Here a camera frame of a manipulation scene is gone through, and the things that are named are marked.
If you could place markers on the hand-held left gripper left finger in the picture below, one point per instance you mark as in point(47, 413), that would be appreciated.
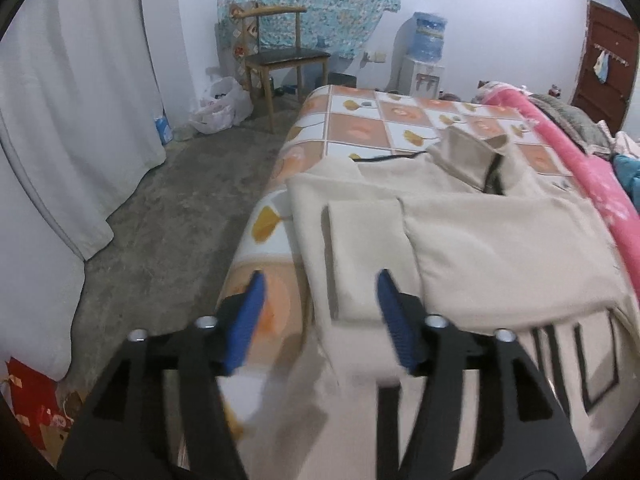
point(245, 325)

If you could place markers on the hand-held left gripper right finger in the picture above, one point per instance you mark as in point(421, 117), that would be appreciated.
point(395, 320)

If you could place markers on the cream zip jacket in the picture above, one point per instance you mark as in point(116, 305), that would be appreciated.
point(500, 240)

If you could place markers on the checkered floral tablecloth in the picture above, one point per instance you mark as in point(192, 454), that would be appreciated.
point(360, 130)

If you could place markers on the blue packet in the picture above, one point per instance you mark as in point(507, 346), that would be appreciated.
point(163, 127)

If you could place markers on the white plastic bag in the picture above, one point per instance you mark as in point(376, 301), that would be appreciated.
point(220, 105)

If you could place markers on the red box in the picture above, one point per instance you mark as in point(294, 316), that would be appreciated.
point(30, 395)

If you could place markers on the white water dispenser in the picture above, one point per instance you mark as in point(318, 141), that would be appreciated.
point(417, 77)

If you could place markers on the pink floral blanket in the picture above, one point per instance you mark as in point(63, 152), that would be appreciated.
point(595, 180)

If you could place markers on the wooden chair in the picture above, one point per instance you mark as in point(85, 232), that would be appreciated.
point(287, 57)

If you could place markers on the grey lace-edged blanket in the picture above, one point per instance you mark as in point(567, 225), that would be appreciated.
point(575, 117)

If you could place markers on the white curtain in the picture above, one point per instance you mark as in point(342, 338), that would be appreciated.
point(75, 110)

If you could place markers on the blue patterned cloth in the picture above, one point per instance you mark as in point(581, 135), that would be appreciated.
point(629, 175)

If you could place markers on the patchwork cloth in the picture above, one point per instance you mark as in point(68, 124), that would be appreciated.
point(242, 40)

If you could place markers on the pale pink cloth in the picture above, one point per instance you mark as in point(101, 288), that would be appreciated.
point(627, 142)

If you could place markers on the small hanging cloth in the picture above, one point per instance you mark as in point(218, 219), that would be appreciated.
point(601, 67)

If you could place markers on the blue floral hanging cloth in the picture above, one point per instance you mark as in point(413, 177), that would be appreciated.
point(325, 0)

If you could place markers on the brown wooden door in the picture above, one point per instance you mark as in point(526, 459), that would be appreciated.
point(615, 35)

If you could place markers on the white wall socket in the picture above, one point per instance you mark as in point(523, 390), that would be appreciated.
point(376, 56)

